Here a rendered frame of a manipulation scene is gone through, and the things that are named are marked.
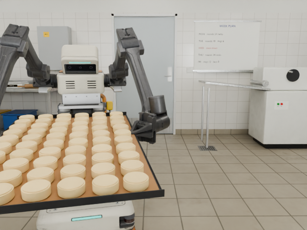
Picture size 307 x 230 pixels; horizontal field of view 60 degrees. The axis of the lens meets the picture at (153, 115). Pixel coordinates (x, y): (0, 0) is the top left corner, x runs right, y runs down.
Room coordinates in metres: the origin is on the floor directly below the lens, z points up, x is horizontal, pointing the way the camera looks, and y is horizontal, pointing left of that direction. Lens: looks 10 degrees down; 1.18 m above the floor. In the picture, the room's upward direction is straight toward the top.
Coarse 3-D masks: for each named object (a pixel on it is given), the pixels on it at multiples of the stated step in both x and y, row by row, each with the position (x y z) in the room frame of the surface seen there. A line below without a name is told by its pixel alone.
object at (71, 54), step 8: (64, 48) 1.58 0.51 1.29; (72, 48) 1.58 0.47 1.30; (80, 48) 1.59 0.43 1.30; (88, 48) 1.60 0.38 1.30; (96, 48) 1.63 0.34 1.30; (64, 56) 1.53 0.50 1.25; (72, 56) 1.54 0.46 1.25; (80, 56) 1.55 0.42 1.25; (88, 56) 1.56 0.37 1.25; (96, 56) 1.58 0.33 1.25; (64, 64) 1.54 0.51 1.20; (72, 64) 1.55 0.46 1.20; (80, 64) 1.56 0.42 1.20; (88, 64) 1.57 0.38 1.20; (96, 64) 1.58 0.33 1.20; (64, 72) 1.58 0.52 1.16; (72, 72) 1.59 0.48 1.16; (80, 72) 1.60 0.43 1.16; (88, 72) 1.61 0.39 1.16; (96, 72) 1.62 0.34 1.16
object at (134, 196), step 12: (144, 156) 0.64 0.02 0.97; (156, 180) 0.51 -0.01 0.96; (144, 192) 0.45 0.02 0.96; (156, 192) 0.45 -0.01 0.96; (12, 204) 0.40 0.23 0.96; (24, 204) 0.41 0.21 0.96; (36, 204) 0.41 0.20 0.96; (48, 204) 0.41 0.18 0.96; (60, 204) 0.42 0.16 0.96; (72, 204) 0.42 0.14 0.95; (84, 204) 0.43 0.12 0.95
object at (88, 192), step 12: (72, 120) 0.94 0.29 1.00; (108, 120) 0.95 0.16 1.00; (48, 132) 0.81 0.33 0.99; (36, 156) 0.63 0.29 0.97; (0, 168) 0.56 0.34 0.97; (60, 168) 0.56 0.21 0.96; (120, 168) 0.57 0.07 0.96; (144, 168) 0.57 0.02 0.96; (24, 180) 0.51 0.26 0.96; (60, 180) 0.51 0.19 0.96; (120, 180) 0.51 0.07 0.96; (120, 192) 0.47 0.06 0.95; (132, 192) 0.47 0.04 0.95
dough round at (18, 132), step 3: (12, 129) 0.77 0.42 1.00; (15, 129) 0.77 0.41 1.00; (18, 129) 0.77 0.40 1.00; (6, 132) 0.74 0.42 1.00; (9, 132) 0.74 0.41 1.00; (12, 132) 0.74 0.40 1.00; (15, 132) 0.74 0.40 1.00; (18, 132) 0.75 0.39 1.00; (21, 132) 0.76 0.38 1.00; (3, 135) 0.74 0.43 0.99; (18, 135) 0.74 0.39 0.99; (21, 135) 0.75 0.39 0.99
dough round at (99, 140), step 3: (96, 138) 0.70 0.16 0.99; (99, 138) 0.70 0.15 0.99; (102, 138) 0.70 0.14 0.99; (105, 138) 0.70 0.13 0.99; (108, 138) 0.70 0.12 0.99; (93, 141) 0.69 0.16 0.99; (96, 141) 0.68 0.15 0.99; (99, 141) 0.68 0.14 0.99; (102, 141) 0.68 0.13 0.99; (105, 141) 0.68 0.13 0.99; (108, 141) 0.69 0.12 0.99; (93, 144) 0.69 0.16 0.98; (96, 144) 0.68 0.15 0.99; (108, 144) 0.69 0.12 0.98
